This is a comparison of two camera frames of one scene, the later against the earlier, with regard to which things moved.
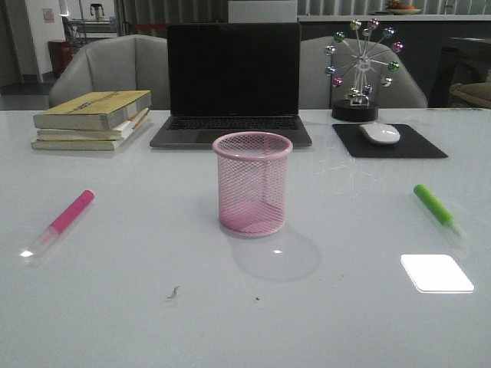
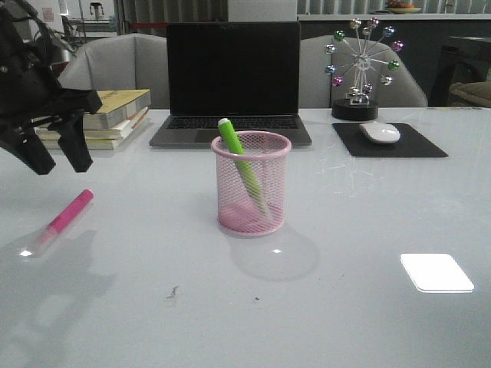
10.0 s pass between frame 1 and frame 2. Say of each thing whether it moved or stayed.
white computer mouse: stayed
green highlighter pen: moved
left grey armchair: stayed
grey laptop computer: stayed
